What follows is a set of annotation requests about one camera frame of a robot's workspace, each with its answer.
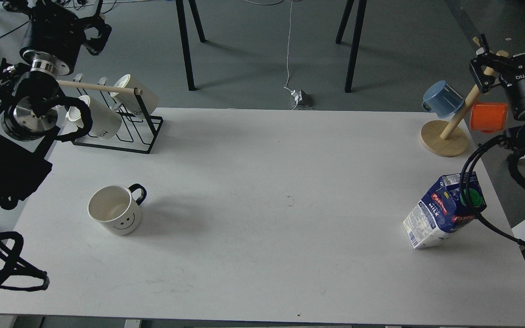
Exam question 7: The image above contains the wooden mug tree stand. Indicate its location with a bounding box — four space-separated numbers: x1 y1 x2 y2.
420 36 511 158

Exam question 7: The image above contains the white mug on rack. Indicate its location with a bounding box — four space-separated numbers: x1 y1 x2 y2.
110 73 159 118
79 95 122 140

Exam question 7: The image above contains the black cable loop right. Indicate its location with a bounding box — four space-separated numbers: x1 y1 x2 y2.
459 135 525 256

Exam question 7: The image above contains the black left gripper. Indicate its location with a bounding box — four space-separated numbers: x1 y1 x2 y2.
2 0 113 76

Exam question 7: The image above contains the black wire mug rack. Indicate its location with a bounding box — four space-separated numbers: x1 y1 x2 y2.
58 73 164 154

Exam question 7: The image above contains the white mug front on rack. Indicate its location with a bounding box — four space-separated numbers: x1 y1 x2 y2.
79 95 122 140

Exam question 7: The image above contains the grey crumpled object on floor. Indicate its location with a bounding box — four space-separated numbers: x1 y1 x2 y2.
290 89 314 110

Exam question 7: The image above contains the white mug rear on rack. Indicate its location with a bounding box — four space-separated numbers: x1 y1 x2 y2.
110 73 159 118

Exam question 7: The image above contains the white smiley face mug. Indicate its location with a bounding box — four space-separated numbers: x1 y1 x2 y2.
87 184 147 236

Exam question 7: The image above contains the black table leg left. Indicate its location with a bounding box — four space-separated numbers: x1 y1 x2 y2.
175 0 207 91

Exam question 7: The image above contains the black table leg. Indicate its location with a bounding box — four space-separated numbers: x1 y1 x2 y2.
175 0 207 91
335 0 367 93

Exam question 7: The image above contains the blue cup on tree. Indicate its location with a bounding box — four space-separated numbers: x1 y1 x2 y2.
422 80 465 118

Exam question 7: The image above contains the black table leg right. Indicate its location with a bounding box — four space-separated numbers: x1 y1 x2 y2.
335 0 367 93

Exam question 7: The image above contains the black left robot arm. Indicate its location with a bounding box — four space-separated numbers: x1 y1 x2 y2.
0 0 111 292

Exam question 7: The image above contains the white hanging cable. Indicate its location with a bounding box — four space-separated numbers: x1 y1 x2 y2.
243 0 300 94

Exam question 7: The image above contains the blue white milk carton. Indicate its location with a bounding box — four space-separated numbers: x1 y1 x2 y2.
403 174 474 249

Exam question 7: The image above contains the orange cup on tree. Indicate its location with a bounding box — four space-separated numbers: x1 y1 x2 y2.
469 102 509 133

